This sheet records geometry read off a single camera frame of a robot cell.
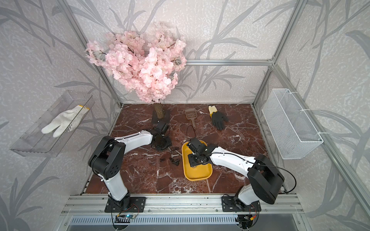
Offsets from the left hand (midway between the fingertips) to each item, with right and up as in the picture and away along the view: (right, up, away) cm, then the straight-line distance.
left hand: (171, 145), depth 94 cm
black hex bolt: (+4, -8, -7) cm, 12 cm away
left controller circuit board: (-21, -33, -22) cm, 45 cm away
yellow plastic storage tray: (+20, -14, -10) cm, 26 cm away
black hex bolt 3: (+3, -2, 0) cm, 4 cm away
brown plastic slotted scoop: (+13, +21, +20) cm, 32 cm away
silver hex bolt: (+1, -6, -5) cm, 8 cm away
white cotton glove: (-46, +17, -26) cm, 56 cm away
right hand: (+14, -6, -10) cm, 18 cm away
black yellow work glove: (+33, +17, +14) cm, 40 cm away
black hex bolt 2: (-5, -8, -5) cm, 11 cm away
